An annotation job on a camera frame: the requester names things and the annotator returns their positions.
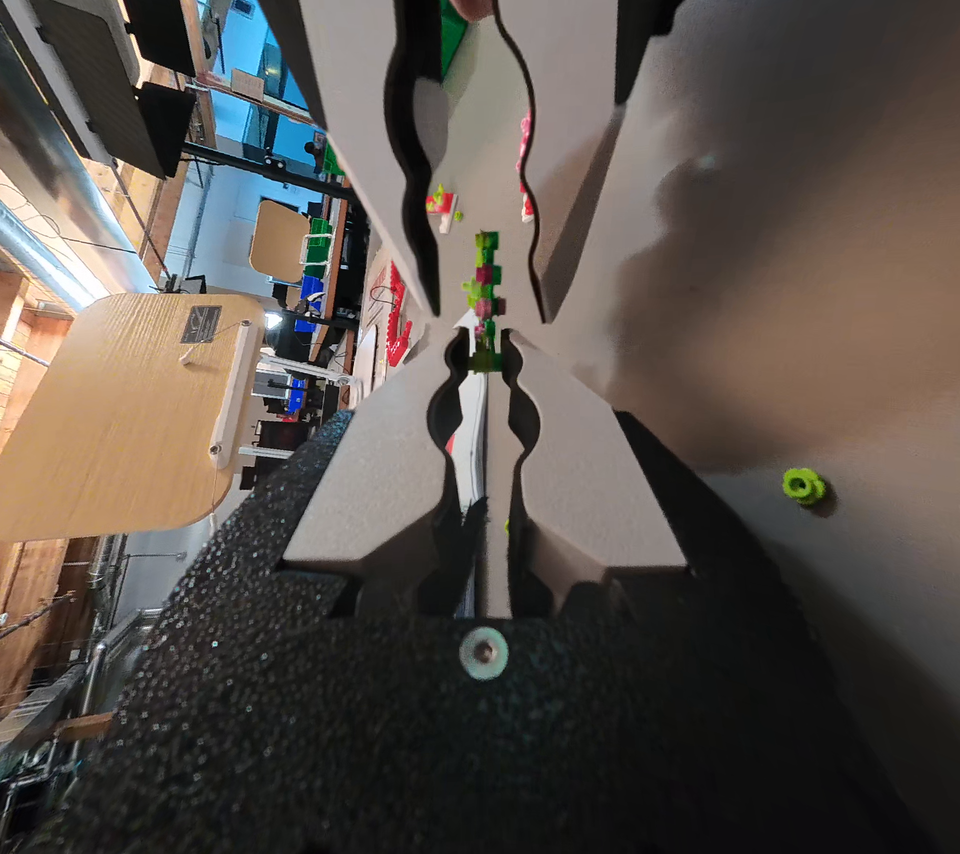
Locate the black metal pole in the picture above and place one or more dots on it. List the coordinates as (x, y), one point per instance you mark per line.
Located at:
(255, 165)

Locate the lime round lego piece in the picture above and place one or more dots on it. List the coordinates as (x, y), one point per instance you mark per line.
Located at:
(802, 486)

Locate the lego instruction booklet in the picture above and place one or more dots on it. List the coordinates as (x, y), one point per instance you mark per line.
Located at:
(469, 434)

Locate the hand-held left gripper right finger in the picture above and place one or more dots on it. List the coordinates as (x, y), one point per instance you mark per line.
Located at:
(592, 486)

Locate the pink lego pieces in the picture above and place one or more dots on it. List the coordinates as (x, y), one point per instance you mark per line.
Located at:
(526, 141)

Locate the green storage bins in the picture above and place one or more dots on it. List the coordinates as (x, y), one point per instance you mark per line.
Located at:
(319, 242)

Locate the blue storage bins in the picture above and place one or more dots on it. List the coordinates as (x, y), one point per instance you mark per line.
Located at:
(306, 302)

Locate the green plastic bin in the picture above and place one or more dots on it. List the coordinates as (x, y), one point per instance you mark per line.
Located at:
(452, 36)

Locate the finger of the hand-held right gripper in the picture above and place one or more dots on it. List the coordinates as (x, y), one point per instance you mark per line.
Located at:
(570, 43)
(345, 43)

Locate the wooden chair with white frame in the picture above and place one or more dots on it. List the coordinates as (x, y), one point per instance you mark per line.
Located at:
(120, 411)

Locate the green and pink lego assembly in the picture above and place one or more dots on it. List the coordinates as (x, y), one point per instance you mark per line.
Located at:
(486, 284)

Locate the grey ceiling unit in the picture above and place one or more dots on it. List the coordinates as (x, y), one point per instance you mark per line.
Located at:
(97, 43)

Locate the silver ventilation duct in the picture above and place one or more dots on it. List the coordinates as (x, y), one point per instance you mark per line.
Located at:
(45, 193)

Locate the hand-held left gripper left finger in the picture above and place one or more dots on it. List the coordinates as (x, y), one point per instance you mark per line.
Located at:
(360, 479)

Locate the small wooden chair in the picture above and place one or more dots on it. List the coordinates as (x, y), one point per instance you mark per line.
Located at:
(277, 242)

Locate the small red lego cluster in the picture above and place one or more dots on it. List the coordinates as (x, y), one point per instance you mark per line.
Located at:
(444, 202)

